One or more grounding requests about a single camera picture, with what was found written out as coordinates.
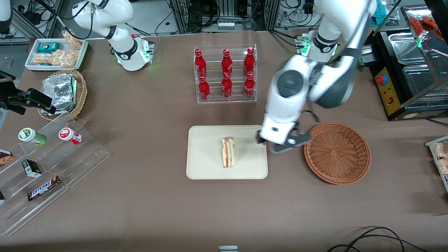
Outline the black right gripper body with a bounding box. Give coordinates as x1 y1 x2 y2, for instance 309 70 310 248
0 72 17 104

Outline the triangular sandwich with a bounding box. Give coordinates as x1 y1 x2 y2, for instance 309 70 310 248
221 137 236 168

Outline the white rectangular snack tray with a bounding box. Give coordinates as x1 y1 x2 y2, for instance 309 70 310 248
24 38 89 71

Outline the cream plastic tray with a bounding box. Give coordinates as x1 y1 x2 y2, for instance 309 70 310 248
186 125 268 180

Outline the light wicker basket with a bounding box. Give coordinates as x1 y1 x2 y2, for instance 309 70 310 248
37 69 88 121

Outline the brown wicker basket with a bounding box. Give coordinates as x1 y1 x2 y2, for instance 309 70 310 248
303 121 371 185

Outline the white tray with snack bags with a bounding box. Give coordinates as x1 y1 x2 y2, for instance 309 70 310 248
425 136 448 193

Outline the green lid cup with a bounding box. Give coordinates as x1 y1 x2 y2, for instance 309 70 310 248
18 128 48 146

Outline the silver foil container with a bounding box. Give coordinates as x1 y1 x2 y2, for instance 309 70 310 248
41 73 77 114

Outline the clear acrylic bottle rack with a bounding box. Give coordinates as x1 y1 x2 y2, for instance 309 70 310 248
194 44 258 104

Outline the cookie box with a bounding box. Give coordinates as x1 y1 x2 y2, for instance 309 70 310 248
0 148 14 168

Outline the red cola bottle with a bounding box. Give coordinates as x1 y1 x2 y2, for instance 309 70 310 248
221 49 233 76
198 75 210 102
244 72 255 99
222 72 233 99
243 47 255 75
194 49 207 78

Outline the large clear peanut bag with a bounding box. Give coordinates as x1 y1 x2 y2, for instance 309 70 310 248
31 50 79 67

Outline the teal snack packet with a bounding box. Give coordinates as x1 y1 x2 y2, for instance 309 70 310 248
37 42 61 54

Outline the red lid cup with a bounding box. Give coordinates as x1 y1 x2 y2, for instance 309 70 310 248
58 127 83 145

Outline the small black carton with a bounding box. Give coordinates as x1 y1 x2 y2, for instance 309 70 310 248
21 159 42 177

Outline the small clear snack bag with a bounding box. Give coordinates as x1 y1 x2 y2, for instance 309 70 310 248
62 30 83 50

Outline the clear acrylic stepped shelf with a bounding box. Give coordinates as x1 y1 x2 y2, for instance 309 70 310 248
0 112 111 237

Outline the snickers chocolate bar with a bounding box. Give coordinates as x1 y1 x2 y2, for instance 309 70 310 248
27 175 62 202

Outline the silver metal block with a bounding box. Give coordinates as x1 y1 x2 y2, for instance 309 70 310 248
360 45 374 68

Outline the black food warmer cabinet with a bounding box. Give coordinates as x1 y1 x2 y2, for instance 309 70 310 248
364 5 448 121

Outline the teal box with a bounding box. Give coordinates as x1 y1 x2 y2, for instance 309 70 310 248
373 7 388 25

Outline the orange food in warmer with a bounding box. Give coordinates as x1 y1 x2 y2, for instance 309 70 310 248
409 15 442 39

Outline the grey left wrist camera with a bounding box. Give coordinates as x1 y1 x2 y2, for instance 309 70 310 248
271 132 312 154

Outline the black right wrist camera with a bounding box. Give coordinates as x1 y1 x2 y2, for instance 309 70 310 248
25 89 54 110

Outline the black cable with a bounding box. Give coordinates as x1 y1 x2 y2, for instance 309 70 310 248
327 227 431 252

